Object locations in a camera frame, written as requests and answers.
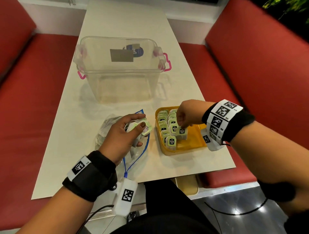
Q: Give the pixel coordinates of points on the person's right hand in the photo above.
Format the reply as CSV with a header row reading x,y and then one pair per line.
x,y
193,112

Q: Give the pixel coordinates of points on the black left wristband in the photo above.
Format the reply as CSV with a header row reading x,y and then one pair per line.
x,y
89,183

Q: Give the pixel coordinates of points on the person's black sleeve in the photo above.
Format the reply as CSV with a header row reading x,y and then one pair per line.
x,y
277,191

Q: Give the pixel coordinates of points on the tea bag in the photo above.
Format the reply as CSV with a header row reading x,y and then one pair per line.
x,y
181,131

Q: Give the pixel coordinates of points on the green leafy plant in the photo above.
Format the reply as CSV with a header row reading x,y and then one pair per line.
x,y
270,3

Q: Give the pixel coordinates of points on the red bench seat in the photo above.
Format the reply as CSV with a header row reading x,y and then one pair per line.
x,y
24,108
260,60

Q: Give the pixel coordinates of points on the person's right forearm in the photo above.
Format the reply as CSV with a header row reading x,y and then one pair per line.
x,y
272,156

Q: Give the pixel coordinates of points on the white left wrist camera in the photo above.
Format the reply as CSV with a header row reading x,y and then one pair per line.
x,y
122,208

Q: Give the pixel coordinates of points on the yellow tray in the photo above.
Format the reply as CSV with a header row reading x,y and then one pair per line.
x,y
193,139

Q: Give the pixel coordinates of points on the yellow lid under table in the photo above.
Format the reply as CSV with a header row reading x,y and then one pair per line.
x,y
187,184

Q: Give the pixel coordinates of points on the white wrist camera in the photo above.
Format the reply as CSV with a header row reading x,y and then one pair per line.
x,y
122,208
213,146

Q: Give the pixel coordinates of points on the dark glass window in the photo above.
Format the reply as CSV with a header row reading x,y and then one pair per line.
x,y
198,1

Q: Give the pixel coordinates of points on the clear zip bag blue seal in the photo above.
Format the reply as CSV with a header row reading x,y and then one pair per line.
x,y
103,135

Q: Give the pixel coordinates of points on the black and white shoe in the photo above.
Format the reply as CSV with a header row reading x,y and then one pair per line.
x,y
132,216

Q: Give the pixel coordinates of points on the rows of green-tagged tea bags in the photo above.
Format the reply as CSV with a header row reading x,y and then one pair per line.
x,y
171,141

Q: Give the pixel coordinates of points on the black wristband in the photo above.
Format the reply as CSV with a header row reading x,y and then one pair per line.
x,y
241,123
89,183

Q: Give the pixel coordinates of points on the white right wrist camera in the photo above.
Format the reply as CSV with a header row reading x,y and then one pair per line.
x,y
213,146

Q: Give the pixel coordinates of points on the person's left hand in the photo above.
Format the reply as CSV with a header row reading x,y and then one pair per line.
x,y
118,144

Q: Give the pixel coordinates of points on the person's left forearm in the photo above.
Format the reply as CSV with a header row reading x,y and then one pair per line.
x,y
58,214

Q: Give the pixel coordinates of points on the person's black trousers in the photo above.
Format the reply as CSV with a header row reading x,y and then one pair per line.
x,y
169,209

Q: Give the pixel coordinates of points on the black right wristband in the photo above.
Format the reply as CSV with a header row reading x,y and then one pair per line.
x,y
241,123

